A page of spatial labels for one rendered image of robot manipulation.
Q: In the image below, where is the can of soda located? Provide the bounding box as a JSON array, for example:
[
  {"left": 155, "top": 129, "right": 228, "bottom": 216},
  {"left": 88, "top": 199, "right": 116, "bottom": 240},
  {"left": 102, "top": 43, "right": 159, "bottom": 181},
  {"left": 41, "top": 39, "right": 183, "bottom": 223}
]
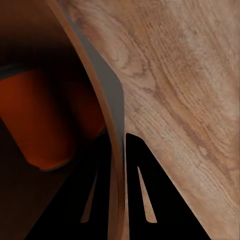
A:
[
  {"left": 44, "top": 60, "right": 107, "bottom": 141},
  {"left": 0, "top": 58, "right": 81, "bottom": 172}
]

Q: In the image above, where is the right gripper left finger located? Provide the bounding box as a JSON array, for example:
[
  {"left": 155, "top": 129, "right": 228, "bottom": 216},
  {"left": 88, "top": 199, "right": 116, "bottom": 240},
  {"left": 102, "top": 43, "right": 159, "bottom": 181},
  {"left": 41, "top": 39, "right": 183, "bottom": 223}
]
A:
[{"left": 24, "top": 133, "right": 112, "bottom": 240}]

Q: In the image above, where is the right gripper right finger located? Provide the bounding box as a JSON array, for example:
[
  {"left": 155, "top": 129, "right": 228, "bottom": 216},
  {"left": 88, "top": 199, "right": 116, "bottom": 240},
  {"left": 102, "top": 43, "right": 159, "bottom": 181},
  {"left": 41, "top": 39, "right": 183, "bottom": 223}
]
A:
[{"left": 124, "top": 133, "right": 211, "bottom": 240}]

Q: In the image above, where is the trash can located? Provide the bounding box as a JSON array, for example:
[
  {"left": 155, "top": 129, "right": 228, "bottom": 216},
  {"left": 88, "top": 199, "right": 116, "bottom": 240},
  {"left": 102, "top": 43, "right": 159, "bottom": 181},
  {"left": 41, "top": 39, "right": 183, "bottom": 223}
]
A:
[{"left": 0, "top": 0, "right": 125, "bottom": 240}]

